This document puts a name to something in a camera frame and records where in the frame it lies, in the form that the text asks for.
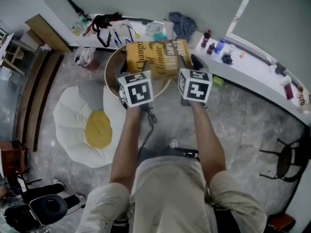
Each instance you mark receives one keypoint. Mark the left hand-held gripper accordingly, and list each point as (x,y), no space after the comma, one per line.
(137,91)

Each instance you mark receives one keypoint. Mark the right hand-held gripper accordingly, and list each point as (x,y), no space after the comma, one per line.
(195,88)

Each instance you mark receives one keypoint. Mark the yellow book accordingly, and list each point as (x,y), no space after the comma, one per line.
(133,53)

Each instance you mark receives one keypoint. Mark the white flower-shaped seat cushion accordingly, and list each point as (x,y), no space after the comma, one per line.
(70,120)

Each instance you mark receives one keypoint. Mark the person's left forearm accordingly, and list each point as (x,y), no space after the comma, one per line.
(126,149)

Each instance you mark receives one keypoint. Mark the person's right forearm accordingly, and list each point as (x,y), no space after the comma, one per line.
(209,142)

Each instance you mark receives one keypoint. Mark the round wooden shelf drum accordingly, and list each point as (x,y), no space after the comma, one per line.
(114,67)

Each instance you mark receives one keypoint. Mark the small dark bottle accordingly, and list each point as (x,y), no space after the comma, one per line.
(211,48)

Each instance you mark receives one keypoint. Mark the cola bottle red cap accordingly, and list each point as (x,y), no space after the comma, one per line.
(206,39)

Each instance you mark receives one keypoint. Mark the blue drink bottle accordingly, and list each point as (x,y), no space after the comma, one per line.
(219,46)

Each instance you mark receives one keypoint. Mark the small black item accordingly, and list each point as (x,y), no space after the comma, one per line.
(227,59)

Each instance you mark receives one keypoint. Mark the blue checked cloth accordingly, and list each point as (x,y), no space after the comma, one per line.
(183,25)

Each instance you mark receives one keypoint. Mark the white paper bag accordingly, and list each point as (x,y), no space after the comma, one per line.
(169,30)

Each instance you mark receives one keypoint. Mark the teal plastic bag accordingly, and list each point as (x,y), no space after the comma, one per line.
(160,36)

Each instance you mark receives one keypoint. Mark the clear plastic cup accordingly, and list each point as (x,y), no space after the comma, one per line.
(232,49)

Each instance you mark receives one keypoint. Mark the white tote bag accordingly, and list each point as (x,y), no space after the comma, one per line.
(121,27)

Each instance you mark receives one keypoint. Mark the printed plastic bag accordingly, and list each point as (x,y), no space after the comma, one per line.
(155,28)

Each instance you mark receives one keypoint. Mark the bin with white bag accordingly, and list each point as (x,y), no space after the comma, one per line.
(86,58)

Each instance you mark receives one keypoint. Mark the white window ledge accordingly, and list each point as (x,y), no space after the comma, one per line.
(243,67)

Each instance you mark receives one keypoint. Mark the black bag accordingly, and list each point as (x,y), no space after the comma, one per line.
(104,21)

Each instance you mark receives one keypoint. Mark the yellow drink bottle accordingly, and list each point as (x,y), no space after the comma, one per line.
(77,30)

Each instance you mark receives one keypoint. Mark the green water bottle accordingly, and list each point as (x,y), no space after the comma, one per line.
(83,22)

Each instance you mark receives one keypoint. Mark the person's blue jeans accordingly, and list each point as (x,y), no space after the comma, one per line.
(155,152)

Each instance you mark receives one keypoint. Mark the small black device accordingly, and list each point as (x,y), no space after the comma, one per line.
(280,69)

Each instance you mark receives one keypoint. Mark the leaning wood board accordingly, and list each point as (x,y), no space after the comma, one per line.
(48,33)

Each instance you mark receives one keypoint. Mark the red bottle white cap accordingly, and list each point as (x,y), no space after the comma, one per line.
(288,88)

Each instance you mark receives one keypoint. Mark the wooden step platform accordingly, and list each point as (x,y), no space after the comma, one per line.
(36,93)

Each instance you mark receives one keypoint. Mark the light wooden table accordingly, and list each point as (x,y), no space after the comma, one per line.
(9,52)

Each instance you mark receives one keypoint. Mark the person's beige shirt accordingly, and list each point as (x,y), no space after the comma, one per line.
(170,190)

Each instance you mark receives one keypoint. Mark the black metal chair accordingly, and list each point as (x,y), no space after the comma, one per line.
(286,159)

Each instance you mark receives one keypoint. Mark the brown cabinet white top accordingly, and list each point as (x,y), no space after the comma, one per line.
(11,158)

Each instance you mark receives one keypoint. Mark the black chair white seat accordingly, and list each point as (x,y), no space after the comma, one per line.
(22,178)

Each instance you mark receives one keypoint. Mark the black round stool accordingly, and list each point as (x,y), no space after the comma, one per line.
(48,209)

